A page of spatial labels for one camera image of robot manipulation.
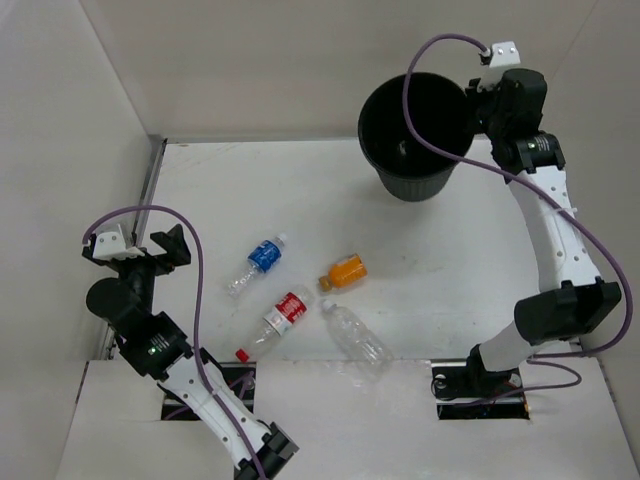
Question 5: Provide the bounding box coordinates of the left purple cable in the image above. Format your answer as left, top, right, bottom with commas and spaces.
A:
82, 204, 269, 480

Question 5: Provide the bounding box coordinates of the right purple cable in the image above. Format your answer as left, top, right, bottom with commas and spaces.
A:
402, 33, 632, 406

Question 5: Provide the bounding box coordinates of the red label plastic bottle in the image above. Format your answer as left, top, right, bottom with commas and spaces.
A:
235, 285, 315, 363

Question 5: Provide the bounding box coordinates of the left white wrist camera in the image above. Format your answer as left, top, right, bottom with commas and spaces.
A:
92, 223, 145, 261

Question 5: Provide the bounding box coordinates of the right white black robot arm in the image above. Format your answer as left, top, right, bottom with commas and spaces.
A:
462, 68, 622, 397

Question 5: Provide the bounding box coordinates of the orange juice bottle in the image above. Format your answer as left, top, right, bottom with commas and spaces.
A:
318, 254, 368, 292

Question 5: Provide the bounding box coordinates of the clear unlabelled plastic bottle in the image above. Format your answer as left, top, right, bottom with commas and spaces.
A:
321, 299, 394, 381

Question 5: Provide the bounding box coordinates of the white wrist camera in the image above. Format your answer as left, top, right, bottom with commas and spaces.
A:
92, 223, 145, 261
476, 41, 521, 92

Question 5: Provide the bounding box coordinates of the black ribbed plastic bin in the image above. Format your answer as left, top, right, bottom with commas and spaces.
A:
358, 72, 474, 202

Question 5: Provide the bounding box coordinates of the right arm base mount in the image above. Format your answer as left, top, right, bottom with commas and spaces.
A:
430, 359, 529, 420

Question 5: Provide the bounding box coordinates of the blue label plastic bottle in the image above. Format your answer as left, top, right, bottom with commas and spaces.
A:
226, 233, 287, 298

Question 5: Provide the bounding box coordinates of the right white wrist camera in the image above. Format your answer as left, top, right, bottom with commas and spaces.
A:
476, 41, 521, 92

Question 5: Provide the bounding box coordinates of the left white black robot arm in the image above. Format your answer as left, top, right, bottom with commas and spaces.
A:
83, 225, 298, 479

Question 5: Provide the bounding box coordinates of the right aluminium table rail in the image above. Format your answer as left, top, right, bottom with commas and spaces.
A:
503, 133, 598, 346

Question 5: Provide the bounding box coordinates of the purple cable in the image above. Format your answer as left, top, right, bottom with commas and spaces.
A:
402, 33, 632, 406
82, 204, 269, 480

